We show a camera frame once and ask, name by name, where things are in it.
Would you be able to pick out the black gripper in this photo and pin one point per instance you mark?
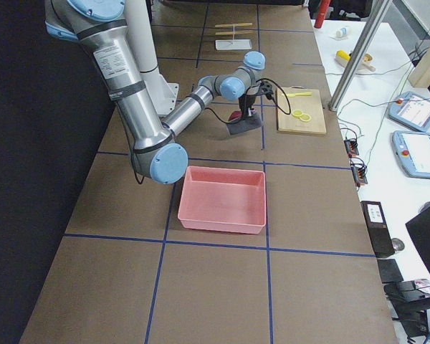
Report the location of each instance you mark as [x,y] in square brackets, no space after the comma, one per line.
[246,102]

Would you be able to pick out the grey and pink cloth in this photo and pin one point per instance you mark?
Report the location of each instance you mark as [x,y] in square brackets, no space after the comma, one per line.
[237,124]

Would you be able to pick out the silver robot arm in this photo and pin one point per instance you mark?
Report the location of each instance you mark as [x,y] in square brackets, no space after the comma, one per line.
[117,36]

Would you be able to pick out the yellow plastic knife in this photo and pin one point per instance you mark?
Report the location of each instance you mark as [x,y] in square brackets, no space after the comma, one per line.
[299,94]

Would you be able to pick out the front lemon slice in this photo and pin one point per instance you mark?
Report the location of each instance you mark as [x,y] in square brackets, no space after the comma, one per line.
[305,117]

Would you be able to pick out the white rectangular tray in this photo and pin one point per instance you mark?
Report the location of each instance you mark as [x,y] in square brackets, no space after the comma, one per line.
[225,45]

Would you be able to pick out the right wooden rack rod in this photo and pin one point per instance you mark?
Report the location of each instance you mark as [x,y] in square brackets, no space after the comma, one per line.
[238,32]

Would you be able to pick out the wooden rack rod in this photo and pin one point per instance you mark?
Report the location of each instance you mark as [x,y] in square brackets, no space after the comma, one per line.
[246,24]
[238,32]

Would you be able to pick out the left wooden rack rod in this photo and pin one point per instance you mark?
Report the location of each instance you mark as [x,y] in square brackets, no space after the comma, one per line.
[246,24]

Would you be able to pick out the pink plastic bin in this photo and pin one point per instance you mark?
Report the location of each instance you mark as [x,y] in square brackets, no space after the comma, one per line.
[223,199]

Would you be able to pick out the red bottle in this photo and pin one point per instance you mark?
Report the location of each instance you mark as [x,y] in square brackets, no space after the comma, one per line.
[321,13]

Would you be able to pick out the far blue teach pendant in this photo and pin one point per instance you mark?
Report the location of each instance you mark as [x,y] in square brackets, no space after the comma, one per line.
[411,110]

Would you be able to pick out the blue teach pendant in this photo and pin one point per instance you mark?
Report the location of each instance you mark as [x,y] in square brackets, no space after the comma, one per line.
[412,151]
[411,110]

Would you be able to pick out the near blue teach pendant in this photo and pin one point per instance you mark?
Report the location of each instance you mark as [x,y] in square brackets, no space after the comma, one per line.
[412,151]

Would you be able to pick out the black power box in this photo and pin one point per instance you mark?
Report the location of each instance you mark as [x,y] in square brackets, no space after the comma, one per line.
[377,229]

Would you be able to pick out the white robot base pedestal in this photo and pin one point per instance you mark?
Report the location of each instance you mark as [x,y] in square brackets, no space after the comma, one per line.
[162,93]

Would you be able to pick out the aluminium frame post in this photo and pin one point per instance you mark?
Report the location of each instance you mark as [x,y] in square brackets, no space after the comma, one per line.
[361,46]

